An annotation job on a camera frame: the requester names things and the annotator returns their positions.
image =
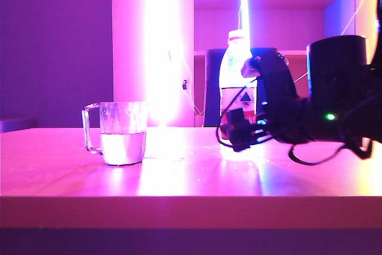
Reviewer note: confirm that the dark low furniture piece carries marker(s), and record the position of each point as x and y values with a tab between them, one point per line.
18	125

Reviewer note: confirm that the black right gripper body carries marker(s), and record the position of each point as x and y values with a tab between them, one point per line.
277	93

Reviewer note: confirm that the dark chair backrest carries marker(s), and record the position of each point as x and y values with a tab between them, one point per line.
212	87

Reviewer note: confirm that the clear glass mug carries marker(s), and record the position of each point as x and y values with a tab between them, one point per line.
122	147

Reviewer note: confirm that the small dark wall clip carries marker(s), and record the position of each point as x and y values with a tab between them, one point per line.
185	85

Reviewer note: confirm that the wide bright light tube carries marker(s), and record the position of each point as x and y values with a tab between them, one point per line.
162	43

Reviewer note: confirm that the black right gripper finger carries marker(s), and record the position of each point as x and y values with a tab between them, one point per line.
250	68
238	129

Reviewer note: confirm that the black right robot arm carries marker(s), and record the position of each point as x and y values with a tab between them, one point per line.
337	67

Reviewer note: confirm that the thin light tube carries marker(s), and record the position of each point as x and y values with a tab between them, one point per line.
244	13

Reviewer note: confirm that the clear mineral water bottle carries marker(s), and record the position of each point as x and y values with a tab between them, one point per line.
235	70

